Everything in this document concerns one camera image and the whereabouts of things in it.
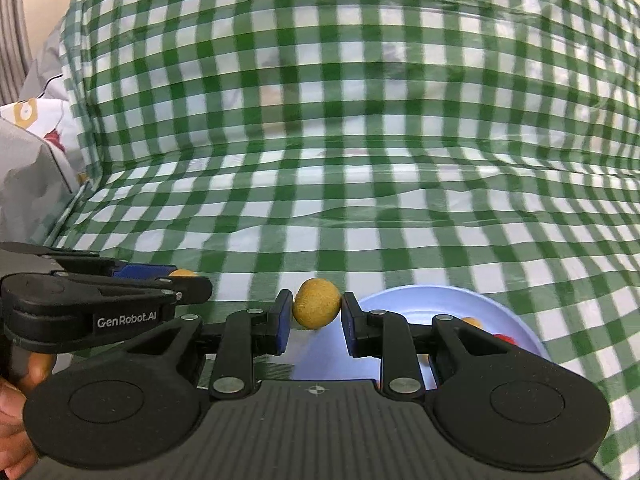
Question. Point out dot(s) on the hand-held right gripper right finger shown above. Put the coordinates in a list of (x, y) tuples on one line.
[(349, 327)]

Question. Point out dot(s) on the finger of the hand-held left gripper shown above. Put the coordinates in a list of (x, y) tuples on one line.
[(192, 289), (145, 271)]

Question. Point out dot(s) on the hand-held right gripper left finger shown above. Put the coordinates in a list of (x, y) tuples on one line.
[(284, 322)]

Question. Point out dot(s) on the small yellow fruit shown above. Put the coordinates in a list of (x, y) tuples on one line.
[(183, 273), (316, 304)]

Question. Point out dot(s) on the light blue plate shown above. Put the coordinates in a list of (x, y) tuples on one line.
[(450, 310)]

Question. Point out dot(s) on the bare orange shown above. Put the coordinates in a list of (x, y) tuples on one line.
[(470, 322)]

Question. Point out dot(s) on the small red tomato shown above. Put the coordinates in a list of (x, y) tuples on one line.
[(502, 338)]

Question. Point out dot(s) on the person's left hand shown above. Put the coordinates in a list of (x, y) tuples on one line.
[(17, 410)]

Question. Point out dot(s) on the grey cloth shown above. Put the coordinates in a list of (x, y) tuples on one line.
[(30, 190)]

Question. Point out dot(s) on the white printed blanket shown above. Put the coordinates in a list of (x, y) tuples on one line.
[(45, 125)]

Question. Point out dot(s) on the green checked tablecloth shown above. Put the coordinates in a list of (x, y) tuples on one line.
[(350, 135)]

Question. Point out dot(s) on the grey striped curtain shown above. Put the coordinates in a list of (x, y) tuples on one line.
[(12, 30)]

